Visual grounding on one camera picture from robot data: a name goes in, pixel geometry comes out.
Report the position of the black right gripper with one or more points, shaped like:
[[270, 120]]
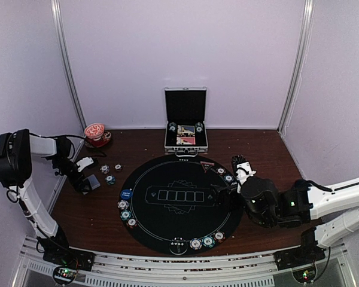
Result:
[[221, 194]]

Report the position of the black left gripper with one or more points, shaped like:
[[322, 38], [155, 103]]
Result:
[[81, 184]]

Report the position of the grey blue card deck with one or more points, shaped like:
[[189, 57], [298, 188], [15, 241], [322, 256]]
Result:
[[94, 183]]

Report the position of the blue white 10 chip stack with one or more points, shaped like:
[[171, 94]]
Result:
[[104, 169]]

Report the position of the orange chips seat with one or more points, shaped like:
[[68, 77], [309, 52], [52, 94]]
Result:
[[219, 236], [221, 171], [131, 223]]

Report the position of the green blue chip stack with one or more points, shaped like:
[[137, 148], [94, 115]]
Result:
[[110, 180]]

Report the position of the orange black 100 chip stack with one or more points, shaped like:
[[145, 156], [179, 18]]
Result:
[[118, 167]]

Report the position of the orange chips front seat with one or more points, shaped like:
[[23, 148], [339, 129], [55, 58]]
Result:
[[219, 236]]

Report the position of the red black triangle marker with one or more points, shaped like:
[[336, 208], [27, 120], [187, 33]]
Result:
[[206, 165]]

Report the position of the blue small blind button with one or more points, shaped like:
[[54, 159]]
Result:
[[126, 194]]

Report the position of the green chips front seat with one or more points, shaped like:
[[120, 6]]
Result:
[[208, 241]]

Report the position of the blue white chips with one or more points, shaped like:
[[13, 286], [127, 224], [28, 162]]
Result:
[[123, 205], [195, 244]]

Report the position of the blue white chips front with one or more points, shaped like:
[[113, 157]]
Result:
[[195, 244]]

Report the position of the clear round dealer button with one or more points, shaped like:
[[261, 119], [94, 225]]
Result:
[[178, 246]]

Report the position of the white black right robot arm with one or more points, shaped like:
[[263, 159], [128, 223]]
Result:
[[303, 202]]

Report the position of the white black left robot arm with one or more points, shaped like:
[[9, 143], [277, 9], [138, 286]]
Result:
[[16, 151]]

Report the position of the red white patterned bowl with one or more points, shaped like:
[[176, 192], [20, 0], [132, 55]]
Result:
[[94, 131]]

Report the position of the red floral plate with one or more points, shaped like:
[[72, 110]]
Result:
[[98, 142]]

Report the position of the round black poker mat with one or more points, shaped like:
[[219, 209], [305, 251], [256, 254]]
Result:
[[172, 197]]

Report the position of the right chip stack in case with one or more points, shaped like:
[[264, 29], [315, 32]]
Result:
[[199, 127]]

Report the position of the chip stack in case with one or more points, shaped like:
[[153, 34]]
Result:
[[172, 127], [199, 127]]

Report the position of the red card box in case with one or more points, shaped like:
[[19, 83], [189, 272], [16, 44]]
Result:
[[186, 141]]

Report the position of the aluminium poker case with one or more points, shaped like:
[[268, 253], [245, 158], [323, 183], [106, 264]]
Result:
[[185, 106]]

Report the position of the blue card box in case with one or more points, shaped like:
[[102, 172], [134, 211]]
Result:
[[185, 130]]

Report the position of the left chip stack in case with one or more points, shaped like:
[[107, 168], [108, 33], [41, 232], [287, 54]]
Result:
[[172, 127]]

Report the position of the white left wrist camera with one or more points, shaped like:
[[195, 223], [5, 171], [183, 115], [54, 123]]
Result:
[[86, 163]]

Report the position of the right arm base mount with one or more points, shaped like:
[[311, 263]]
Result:
[[308, 252]]

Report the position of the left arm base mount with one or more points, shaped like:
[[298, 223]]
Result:
[[56, 250]]

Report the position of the aluminium front rail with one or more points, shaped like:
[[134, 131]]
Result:
[[255, 269]]

